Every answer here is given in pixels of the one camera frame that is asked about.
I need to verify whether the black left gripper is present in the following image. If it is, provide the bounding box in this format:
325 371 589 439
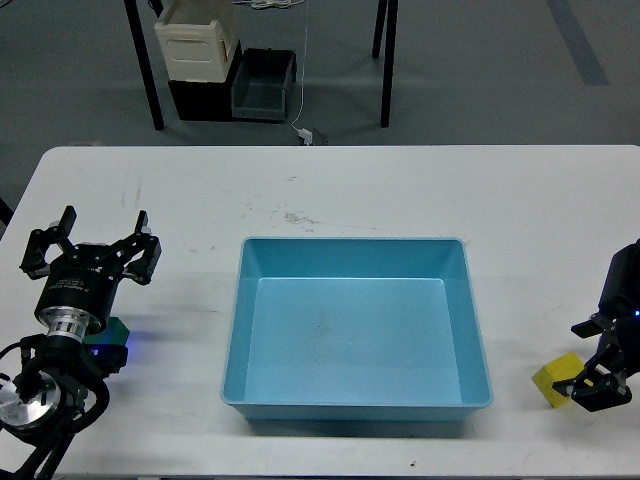
20 205 162 331

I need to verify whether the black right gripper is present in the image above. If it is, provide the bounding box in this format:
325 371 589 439
553 312 639 412

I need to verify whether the yellow wooden block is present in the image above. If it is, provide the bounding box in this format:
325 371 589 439
532 352 584 408

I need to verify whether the green wooden block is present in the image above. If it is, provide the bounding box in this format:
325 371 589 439
83 317 130 357

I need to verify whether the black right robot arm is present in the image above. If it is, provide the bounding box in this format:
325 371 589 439
552 242 639 412

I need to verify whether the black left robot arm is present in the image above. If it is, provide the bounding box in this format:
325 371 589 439
1 206 161 479

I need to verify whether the black box under crate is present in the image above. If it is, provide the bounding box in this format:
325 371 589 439
168 43 243 122

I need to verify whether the light blue plastic box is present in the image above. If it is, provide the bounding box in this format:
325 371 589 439
221 238 493 422

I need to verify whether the black left table leg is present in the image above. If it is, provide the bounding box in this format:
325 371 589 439
123 0 164 131

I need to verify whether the black table leg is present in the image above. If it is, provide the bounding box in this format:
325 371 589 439
123 0 164 131
371 0 399 128

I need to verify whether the grey plastic bin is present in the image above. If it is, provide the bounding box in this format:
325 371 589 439
231 48 297 123

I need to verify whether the white power adapter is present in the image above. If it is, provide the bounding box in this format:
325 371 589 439
297 128 314 146

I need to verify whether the cream plastic crate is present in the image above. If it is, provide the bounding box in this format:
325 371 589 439
154 0 239 83

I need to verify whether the black right table leg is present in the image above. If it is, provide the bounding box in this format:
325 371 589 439
371 0 399 128

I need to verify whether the white cable bundle on floor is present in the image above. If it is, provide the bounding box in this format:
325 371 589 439
232 0 304 12

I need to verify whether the white hanging cable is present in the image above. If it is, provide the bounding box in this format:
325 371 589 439
291 0 309 132

